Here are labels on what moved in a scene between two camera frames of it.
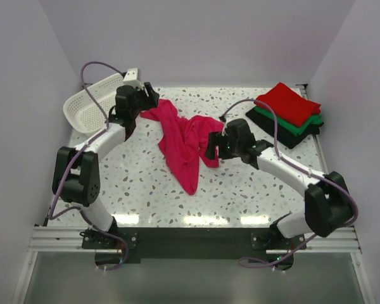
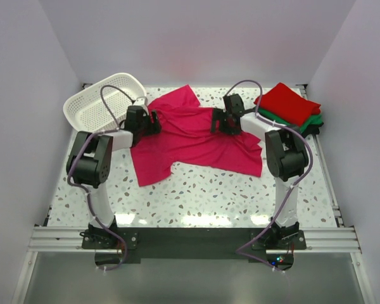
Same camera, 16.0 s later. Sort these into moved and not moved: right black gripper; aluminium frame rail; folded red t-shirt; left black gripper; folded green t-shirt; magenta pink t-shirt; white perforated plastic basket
Moved: magenta pink t-shirt; right black gripper; left black gripper
Not moved: folded red t-shirt; folded green t-shirt; white perforated plastic basket; aluminium frame rail
